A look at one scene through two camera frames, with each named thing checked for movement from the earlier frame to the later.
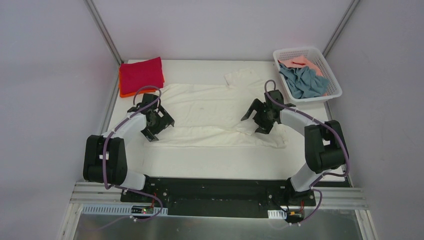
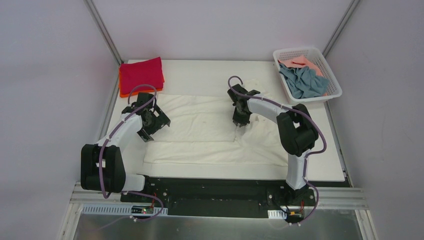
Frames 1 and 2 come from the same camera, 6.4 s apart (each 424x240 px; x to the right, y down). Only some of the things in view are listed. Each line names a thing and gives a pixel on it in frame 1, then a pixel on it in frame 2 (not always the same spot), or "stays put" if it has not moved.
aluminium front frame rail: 90,193 stays put
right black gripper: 260,116 to 240,113
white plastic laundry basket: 305,76 stays put
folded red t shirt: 135,75 stays put
